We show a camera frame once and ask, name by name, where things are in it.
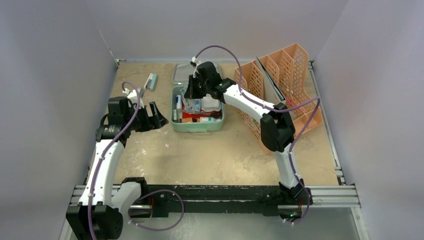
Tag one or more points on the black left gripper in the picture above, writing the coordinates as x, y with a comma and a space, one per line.
149, 122

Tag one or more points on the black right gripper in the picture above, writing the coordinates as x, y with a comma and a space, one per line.
199, 85

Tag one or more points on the brown glass medicine bottle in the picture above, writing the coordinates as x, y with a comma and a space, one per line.
190, 120

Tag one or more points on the white gauze packets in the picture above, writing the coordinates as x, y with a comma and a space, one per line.
209, 104

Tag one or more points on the mint green case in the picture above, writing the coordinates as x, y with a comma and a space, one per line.
180, 76

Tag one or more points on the small white blue tube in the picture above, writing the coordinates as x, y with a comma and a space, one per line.
178, 103

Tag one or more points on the blue white sachet packet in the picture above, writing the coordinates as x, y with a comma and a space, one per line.
193, 106

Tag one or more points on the red first aid pouch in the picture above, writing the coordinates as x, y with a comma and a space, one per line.
213, 114

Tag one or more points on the white bottle green label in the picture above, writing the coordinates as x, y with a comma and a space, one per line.
210, 120

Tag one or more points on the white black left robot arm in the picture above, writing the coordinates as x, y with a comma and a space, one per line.
99, 213

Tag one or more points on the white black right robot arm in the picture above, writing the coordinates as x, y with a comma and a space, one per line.
277, 130

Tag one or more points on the grey folder in organizer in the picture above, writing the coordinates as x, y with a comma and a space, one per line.
272, 93

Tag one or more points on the peach plastic file organizer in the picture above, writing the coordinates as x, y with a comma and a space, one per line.
287, 67

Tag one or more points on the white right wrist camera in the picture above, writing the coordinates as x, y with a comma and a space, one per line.
195, 62

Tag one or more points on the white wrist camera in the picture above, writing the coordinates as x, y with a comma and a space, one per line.
195, 62
135, 96

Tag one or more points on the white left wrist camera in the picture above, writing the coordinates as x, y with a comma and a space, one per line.
135, 96

